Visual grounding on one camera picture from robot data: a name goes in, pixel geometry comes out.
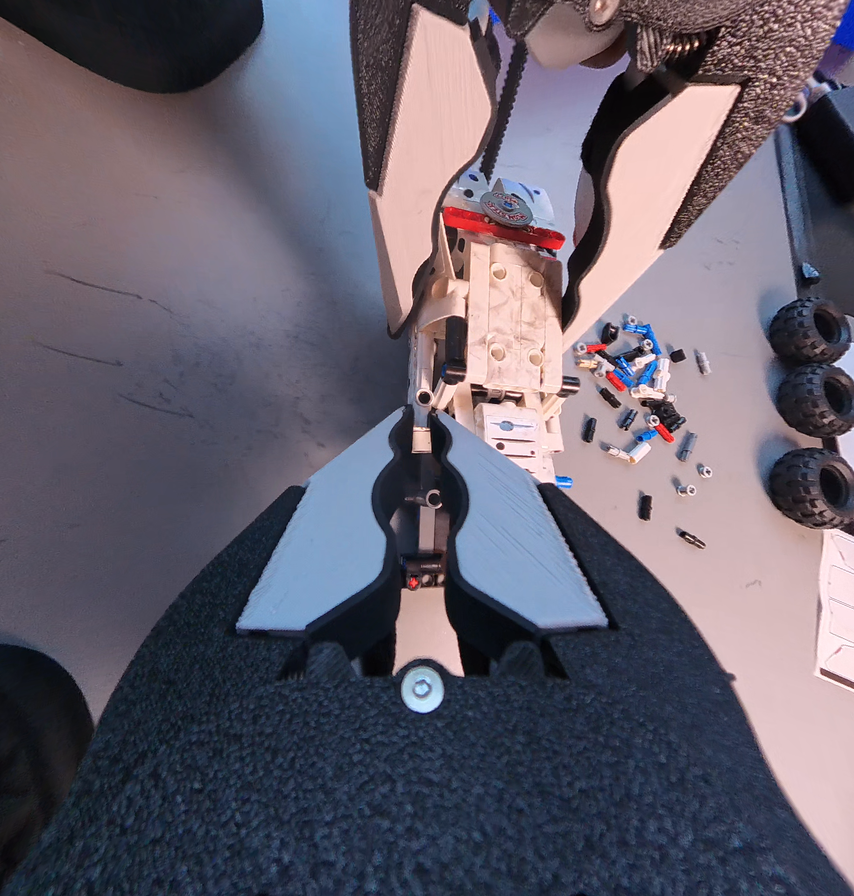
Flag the black power adapter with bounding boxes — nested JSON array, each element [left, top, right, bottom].
[[798, 84, 854, 197]]

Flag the white sticker sheet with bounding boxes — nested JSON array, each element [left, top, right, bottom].
[[815, 530, 854, 701]]

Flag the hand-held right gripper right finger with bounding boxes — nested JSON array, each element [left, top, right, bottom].
[[434, 409, 613, 652]]

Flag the black desk mat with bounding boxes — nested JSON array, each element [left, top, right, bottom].
[[775, 126, 854, 288]]

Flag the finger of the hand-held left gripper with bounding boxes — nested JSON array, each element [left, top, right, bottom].
[[558, 70, 746, 333], [371, 0, 501, 340]]

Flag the loose small building parts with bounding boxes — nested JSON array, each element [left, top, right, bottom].
[[572, 311, 715, 550]]

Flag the white brick-built truck model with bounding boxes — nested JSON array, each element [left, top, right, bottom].
[[403, 14, 575, 596]]

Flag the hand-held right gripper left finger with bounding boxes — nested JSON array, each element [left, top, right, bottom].
[[235, 406, 421, 659]]

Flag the black knobby toy tyre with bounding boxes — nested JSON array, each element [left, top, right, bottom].
[[768, 448, 854, 529], [777, 364, 854, 438], [768, 297, 854, 365]]

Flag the grey desk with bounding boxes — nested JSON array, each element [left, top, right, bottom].
[[0, 0, 854, 896]]

